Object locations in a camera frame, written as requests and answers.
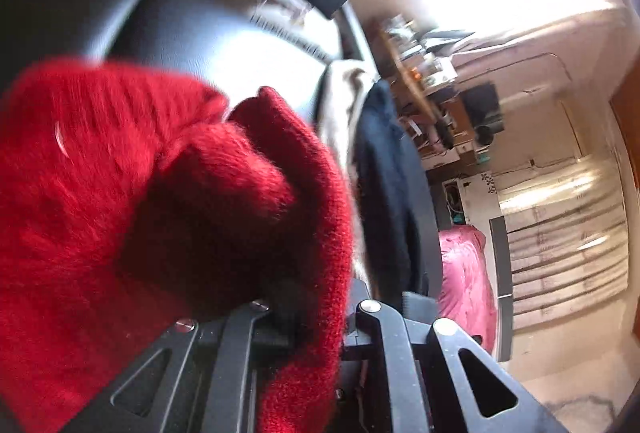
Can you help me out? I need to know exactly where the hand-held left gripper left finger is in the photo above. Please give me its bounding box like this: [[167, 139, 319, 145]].
[[65, 280, 313, 433]]

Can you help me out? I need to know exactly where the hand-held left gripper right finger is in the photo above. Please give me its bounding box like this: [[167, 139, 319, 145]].
[[344, 278, 571, 433]]

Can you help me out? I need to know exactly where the black knit sweater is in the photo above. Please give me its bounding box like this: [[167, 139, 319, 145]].
[[351, 80, 442, 300]]

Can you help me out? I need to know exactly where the red knit sweater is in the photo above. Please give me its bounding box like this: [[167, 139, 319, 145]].
[[0, 57, 362, 433]]

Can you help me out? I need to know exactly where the beige knit sweater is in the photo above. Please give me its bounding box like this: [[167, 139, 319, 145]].
[[316, 60, 375, 280]]

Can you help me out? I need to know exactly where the dark bed headboard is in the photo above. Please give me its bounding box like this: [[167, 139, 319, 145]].
[[489, 216, 517, 362]]

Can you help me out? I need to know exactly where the white bedside shelf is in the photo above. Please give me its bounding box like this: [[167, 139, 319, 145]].
[[442, 177, 502, 227]]

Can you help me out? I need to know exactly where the black flat television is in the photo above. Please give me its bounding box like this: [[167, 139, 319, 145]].
[[460, 83, 504, 130]]

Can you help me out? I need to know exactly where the wooden desk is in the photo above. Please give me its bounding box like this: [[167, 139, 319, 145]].
[[377, 20, 462, 136]]

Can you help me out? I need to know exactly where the cluster of jars and boxes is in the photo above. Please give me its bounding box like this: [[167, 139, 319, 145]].
[[382, 13, 452, 85]]

